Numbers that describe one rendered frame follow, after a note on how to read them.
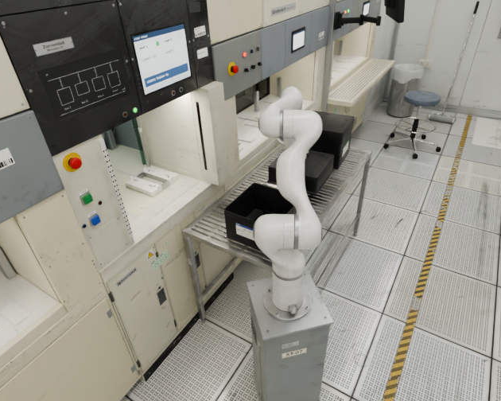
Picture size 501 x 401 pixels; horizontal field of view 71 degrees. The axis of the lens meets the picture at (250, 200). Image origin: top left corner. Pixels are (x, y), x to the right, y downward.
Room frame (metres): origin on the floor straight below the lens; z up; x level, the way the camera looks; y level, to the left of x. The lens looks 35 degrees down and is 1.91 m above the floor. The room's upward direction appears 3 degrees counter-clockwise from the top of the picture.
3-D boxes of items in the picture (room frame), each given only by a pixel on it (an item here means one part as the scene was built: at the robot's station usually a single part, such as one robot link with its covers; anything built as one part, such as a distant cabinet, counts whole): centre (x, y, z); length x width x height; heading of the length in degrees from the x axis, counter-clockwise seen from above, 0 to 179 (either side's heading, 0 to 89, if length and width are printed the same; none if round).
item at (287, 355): (0.92, -0.13, 0.38); 0.28 x 0.28 x 0.76; 12
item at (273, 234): (0.92, -0.10, 1.07); 0.19 x 0.12 x 0.24; 83
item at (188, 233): (1.77, -0.25, 0.38); 1.30 x 0.60 x 0.76; 147
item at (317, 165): (1.72, -0.30, 0.91); 0.29 x 0.29 x 0.13; 59
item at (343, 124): (2.11, -0.51, 0.89); 0.29 x 0.29 x 0.25; 60
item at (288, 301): (0.92, -0.13, 0.85); 0.19 x 0.19 x 0.18
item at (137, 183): (1.70, 0.54, 0.89); 0.22 x 0.21 x 0.04; 57
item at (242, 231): (1.36, -0.06, 0.85); 0.28 x 0.28 x 0.17; 56
